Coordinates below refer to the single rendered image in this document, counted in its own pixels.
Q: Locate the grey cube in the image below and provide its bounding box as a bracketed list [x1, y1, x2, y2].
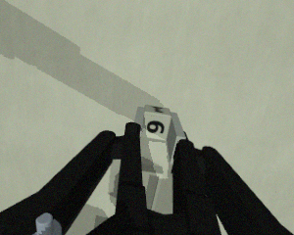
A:
[141, 105, 172, 141]

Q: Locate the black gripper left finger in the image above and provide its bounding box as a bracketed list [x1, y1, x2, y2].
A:
[0, 107, 151, 235]

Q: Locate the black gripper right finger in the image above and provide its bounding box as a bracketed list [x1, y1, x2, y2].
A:
[167, 112, 294, 235]

